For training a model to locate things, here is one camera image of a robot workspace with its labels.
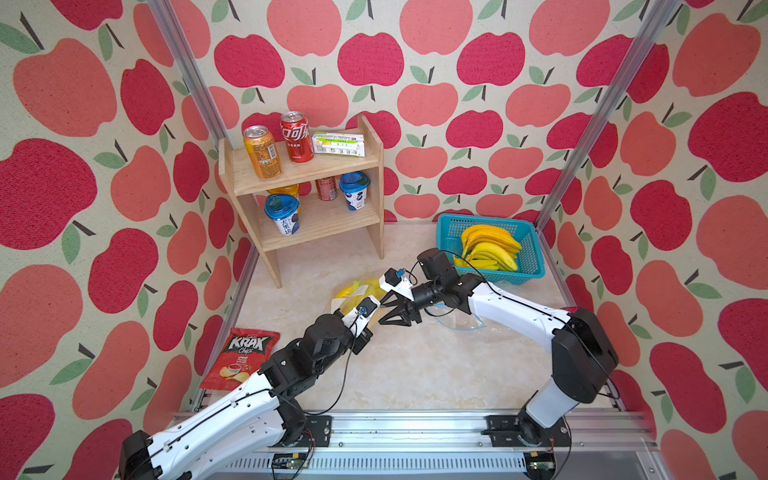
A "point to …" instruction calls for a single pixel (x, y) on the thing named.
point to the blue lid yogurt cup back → (355, 186)
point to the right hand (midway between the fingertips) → (381, 317)
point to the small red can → (327, 188)
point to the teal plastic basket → (531, 260)
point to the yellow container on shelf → (292, 190)
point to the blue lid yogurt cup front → (284, 210)
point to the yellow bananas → (489, 260)
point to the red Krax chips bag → (240, 358)
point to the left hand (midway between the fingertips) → (371, 316)
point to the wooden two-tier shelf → (318, 217)
